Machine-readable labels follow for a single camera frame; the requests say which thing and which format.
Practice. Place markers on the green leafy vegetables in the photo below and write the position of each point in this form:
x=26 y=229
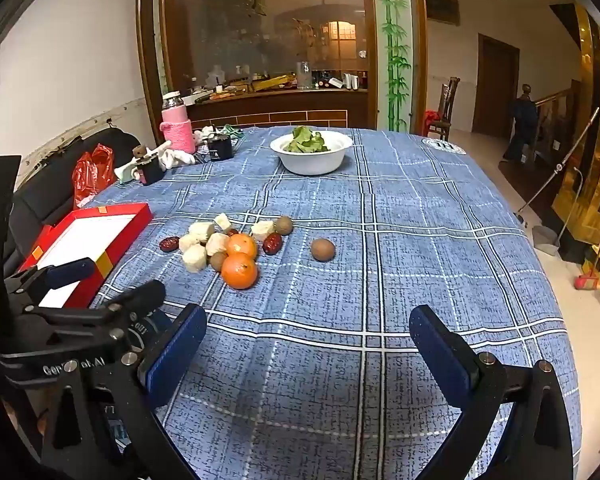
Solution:
x=307 y=141

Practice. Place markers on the red cloth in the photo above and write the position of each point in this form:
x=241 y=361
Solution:
x=432 y=117

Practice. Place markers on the brown wooden door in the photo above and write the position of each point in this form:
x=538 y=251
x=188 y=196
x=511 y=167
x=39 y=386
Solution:
x=495 y=85

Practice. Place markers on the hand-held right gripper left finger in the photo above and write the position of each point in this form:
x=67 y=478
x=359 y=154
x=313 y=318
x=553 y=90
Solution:
x=177 y=355

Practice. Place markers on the brown kiwi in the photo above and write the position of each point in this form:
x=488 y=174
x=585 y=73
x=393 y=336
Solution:
x=283 y=225
x=218 y=260
x=323 y=249

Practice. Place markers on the wooden counter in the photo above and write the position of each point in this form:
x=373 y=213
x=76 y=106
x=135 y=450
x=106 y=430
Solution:
x=280 y=107

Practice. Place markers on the golden pillar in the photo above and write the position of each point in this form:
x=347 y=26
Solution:
x=592 y=110

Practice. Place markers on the orange tangerine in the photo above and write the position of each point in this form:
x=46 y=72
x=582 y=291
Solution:
x=241 y=246
x=239 y=271

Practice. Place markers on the small brown-headed doll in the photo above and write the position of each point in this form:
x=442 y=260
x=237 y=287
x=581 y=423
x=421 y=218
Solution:
x=140 y=151

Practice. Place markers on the bamboo-painted glass panel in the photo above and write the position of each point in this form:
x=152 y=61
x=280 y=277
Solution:
x=395 y=45

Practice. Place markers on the jar with pink knit sleeve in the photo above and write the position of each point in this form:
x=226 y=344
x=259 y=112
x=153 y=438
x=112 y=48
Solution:
x=177 y=130

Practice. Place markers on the pale green cloth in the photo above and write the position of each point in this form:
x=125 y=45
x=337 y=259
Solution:
x=125 y=171

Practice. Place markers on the wooden chair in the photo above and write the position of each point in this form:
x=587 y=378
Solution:
x=445 y=110

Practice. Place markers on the wooden framed glass partition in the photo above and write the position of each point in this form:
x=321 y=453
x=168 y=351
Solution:
x=147 y=35

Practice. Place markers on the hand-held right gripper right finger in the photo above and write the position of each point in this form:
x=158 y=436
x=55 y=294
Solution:
x=437 y=355

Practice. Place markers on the wooden stair railing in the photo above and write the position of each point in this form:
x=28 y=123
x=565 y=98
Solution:
x=555 y=105

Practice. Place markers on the red shallow gift box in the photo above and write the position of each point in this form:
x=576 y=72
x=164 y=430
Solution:
x=90 y=232

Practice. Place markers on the yellow flat box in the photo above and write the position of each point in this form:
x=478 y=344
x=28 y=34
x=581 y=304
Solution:
x=272 y=82

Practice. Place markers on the clear glass pitcher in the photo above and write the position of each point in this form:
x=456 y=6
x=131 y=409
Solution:
x=304 y=76

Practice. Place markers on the white gloves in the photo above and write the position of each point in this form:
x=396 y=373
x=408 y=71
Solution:
x=177 y=158

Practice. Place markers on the red jujube date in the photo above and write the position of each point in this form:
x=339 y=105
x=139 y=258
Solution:
x=231 y=232
x=270 y=243
x=167 y=244

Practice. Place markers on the black leather sofa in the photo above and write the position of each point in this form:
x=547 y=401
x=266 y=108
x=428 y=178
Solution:
x=55 y=195

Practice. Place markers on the white bowl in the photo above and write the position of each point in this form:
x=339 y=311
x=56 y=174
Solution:
x=310 y=160

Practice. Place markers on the white and green cloth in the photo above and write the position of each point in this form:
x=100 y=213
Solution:
x=227 y=131

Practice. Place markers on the black cup with pink label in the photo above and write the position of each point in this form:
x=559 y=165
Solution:
x=151 y=171

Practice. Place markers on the white sugarcane chunk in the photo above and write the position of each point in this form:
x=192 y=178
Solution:
x=189 y=242
x=262 y=230
x=217 y=243
x=201 y=230
x=196 y=258

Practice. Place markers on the blue plaid tablecloth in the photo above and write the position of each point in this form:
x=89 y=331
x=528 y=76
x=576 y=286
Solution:
x=380 y=260

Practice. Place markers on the red plastic bag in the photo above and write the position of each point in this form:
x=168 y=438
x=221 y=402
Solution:
x=92 y=172

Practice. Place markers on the plain black cup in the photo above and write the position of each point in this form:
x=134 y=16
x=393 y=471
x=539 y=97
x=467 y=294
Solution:
x=220 y=149

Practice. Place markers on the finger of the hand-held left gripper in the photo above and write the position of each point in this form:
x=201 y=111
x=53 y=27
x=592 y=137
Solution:
x=70 y=271
x=140 y=294

